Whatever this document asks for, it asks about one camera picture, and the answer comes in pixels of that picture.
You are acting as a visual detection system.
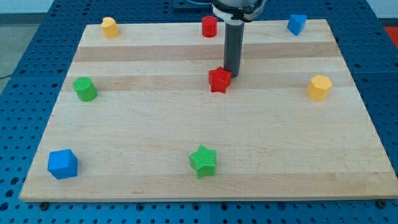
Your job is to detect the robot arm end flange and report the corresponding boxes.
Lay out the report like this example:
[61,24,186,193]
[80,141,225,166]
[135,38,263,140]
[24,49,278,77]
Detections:
[211,0,267,24]

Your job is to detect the red star block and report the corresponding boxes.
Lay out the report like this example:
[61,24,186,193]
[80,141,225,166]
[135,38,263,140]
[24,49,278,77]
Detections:
[208,67,231,93]

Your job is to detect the green star block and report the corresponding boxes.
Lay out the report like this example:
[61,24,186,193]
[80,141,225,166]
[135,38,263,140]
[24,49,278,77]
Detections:
[189,145,217,179]

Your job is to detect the yellow hexagon block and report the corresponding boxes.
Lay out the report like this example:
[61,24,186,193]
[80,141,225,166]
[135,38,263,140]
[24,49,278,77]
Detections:
[307,75,333,101]

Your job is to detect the wooden board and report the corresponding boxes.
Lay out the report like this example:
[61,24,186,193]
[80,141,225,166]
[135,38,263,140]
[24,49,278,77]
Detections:
[20,19,397,202]

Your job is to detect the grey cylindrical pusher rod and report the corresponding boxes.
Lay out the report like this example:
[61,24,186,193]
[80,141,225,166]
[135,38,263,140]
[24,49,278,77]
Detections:
[223,22,244,78]

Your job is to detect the red cylinder block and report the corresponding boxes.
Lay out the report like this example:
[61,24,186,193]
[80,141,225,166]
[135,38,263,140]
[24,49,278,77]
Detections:
[201,16,218,38]

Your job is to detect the green cylinder block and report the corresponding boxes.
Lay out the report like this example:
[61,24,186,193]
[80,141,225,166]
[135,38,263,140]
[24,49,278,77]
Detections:
[73,77,98,102]

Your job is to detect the yellow rounded block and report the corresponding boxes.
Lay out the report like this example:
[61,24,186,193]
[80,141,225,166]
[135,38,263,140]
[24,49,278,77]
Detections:
[100,17,119,39]

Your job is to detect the blue triangular block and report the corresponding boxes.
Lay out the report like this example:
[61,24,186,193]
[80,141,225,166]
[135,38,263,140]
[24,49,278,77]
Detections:
[287,14,307,36]

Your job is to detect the blue cube block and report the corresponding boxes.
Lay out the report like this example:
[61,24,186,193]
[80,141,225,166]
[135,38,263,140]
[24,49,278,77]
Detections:
[47,149,78,180]

